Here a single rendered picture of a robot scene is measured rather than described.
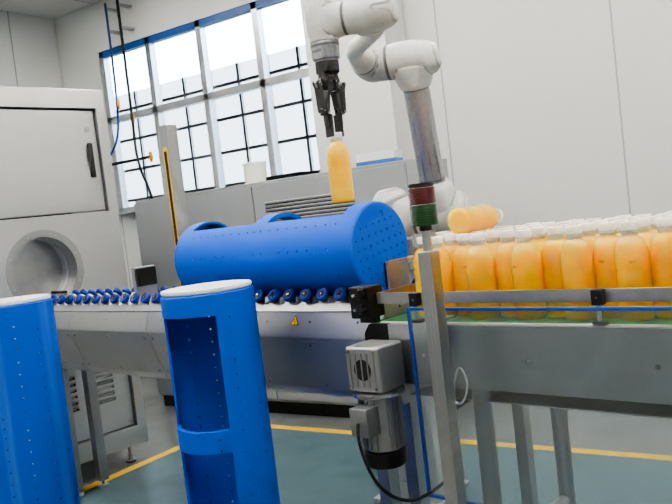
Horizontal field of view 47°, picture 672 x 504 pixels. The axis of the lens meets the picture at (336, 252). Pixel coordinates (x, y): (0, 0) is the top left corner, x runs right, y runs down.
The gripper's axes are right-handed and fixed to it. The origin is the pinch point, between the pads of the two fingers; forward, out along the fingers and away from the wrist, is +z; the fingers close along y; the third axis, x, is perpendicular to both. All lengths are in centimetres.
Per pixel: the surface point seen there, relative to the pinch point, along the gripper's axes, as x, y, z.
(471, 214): 49, 4, 32
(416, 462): 13, -7, 108
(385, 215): 12.1, -5.5, 29.6
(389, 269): 18.0, 2.9, 45.7
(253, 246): -30.9, 12.1, 35.0
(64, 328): -164, 12, 65
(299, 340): -15, 12, 66
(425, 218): 57, 37, 31
